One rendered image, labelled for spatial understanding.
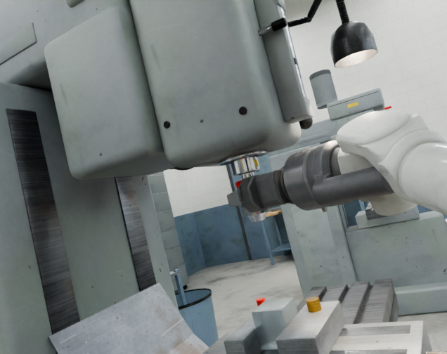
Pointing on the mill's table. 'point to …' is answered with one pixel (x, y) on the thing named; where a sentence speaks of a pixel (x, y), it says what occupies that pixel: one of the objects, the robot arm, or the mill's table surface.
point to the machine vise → (405, 339)
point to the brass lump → (313, 304)
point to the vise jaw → (313, 331)
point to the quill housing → (209, 80)
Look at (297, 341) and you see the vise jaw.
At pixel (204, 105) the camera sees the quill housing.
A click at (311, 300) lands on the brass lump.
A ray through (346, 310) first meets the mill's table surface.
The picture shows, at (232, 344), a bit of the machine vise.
